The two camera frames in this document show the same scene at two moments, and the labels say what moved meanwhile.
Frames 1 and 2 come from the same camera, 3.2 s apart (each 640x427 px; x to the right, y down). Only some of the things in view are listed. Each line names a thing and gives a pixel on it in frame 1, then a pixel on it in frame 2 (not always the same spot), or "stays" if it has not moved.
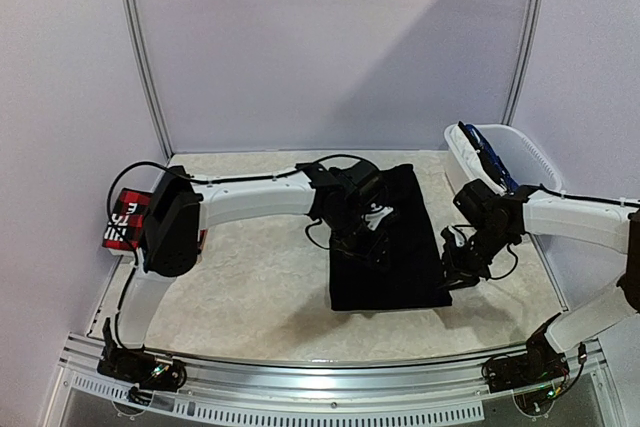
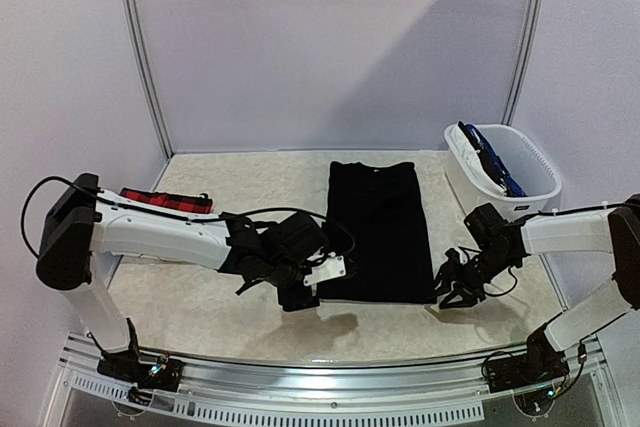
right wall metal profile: (534, 29) stays
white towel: (473, 160) stays
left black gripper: (372, 252) to (294, 302)
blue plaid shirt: (494, 163) stays
